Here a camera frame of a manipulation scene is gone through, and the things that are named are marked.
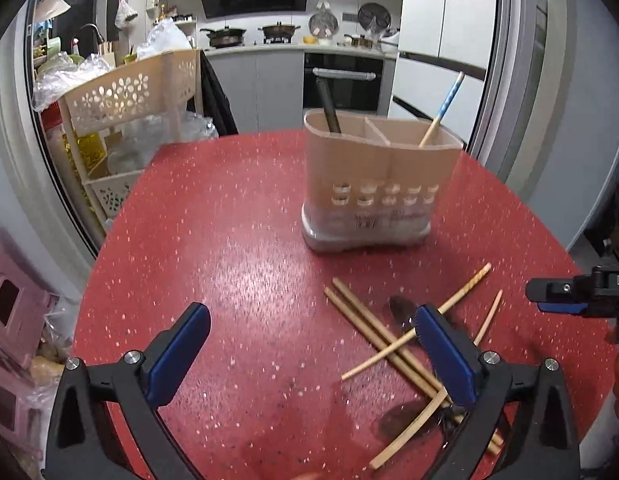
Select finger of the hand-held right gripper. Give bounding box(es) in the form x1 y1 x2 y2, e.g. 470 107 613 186
525 276 593 317

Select beige flower-cutout storage rack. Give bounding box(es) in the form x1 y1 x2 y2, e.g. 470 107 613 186
57 49 204 221

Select white tall cabinet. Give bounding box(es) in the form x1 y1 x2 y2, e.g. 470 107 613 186
389 0 500 121

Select hanging mesh skimmer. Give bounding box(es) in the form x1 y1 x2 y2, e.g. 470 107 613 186
358 2 391 31

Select grey base cabinet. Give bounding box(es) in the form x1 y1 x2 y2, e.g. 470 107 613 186
207 50 305 133

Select pink plastic stool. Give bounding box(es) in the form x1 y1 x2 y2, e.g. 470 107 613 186
0 227 58 461

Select white hanging plastic bag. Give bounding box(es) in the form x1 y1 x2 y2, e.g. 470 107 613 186
114 0 139 30

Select grey door frame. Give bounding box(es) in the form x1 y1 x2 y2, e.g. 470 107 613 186
469 0 619 251
0 0 110 261

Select yellow oil bottle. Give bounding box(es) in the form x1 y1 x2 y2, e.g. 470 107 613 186
64 130 108 171

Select crumpled clear plastic bags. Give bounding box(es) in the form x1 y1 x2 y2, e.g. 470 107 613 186
110 110 219 173

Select blue-patterned wooden chopstick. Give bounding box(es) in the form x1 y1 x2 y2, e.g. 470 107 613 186
418 72 466 148

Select beige plastic utensil holder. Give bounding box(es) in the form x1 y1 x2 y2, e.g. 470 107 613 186
300 110 464 252

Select dark cooking pot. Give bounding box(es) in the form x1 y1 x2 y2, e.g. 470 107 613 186
200 25 248 48

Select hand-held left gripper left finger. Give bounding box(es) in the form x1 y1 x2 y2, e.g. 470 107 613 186
42 302 211 480

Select kitchen faucet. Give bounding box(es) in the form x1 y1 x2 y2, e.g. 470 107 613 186
78 22 108 56

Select striped-end wooden chopstick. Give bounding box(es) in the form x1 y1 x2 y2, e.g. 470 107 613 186
341 262 492 381

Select lidded cooking pot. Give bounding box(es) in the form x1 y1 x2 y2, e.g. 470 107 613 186
258 21 301 43

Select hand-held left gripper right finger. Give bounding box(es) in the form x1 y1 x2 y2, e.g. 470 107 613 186
414 304 581 480

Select large clear plastic bag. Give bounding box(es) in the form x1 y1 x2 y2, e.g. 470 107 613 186
137 19 193 58

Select hanging metal strainer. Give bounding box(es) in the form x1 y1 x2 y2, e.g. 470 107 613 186
309 0 339 36

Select black jacket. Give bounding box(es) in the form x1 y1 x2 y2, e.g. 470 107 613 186
198 50 239 136

